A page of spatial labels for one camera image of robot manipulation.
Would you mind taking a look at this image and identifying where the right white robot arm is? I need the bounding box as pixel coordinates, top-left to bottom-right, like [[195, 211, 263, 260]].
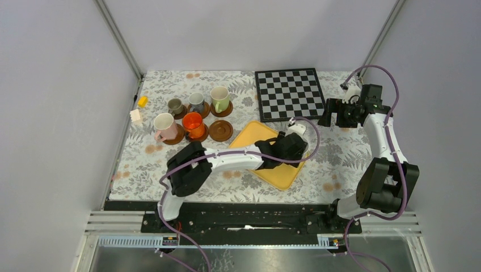
[[318, 83, 420, 233]]

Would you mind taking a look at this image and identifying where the yellow block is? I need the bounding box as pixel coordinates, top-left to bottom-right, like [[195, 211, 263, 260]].
[[137, 96, 148, 108]]

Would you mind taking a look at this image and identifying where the brown wooden coaster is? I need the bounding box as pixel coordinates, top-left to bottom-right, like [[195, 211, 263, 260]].
[[210, 101, 233, 118], [187, 101, 210, 119], [209, 120, 234, 142], [163, 124, 185, 145], [185, 125, 209, 142]]

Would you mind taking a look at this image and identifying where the floral tablecloth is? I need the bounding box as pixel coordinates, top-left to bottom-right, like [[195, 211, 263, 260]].
[[108, 71, 372, 203]]

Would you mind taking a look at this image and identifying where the black white chessboard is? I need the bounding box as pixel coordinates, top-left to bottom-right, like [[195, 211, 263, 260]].
[[255, 68, 325, 122]]

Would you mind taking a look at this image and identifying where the cream white block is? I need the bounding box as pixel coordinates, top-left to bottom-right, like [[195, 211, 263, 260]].
[[129, 109, 143, 124]]

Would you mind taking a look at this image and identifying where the small grey cup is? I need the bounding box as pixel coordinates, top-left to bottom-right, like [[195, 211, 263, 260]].
[[167, 98, 184, 116]]

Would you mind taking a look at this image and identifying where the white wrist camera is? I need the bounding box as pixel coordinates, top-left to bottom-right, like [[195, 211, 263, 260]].
[[340, 83, 361, 104], [285, 118, 306, 137]]

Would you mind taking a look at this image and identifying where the small dark brown coaster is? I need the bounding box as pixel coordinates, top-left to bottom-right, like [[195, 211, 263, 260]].
[[169, 105, 187, 120]]

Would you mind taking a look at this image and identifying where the orange enamel mug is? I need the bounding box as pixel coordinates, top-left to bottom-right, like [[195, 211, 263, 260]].
[[182, 112, 206, 140]]

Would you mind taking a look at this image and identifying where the green mug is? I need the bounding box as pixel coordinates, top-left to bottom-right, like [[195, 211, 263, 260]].
[[210, 86, 230, 113]]

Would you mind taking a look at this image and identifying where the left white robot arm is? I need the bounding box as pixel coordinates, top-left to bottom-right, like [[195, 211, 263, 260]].
[[154, 133, 308, 233]]

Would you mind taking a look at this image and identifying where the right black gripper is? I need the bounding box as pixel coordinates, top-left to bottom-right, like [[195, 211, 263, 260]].
[[317, 99, 360, 129]]

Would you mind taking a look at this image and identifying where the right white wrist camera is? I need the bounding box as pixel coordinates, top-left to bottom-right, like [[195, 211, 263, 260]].
[[340, 83, 361, 104]]

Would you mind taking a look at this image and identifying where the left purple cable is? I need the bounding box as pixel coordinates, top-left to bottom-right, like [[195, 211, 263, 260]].
[[157, 116, 321, 272]]

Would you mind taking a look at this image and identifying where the blue grey mug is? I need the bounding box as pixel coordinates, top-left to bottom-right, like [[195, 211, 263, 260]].
[[188, 92, 205, 114]]

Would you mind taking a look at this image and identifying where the yellow plastic tray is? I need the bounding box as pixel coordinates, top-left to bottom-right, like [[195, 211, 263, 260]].
[[229, 121, 305, 190]]

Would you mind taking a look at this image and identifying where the pink mug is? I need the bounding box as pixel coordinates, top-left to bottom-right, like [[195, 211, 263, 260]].
[[154, 113, 178, 142]]

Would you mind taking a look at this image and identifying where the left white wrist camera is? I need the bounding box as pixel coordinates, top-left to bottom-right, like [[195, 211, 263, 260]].
[[285, 118, 306, 137]]

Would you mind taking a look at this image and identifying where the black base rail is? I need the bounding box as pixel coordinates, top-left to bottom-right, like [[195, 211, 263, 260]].
[[141, 202, 362, 247]]

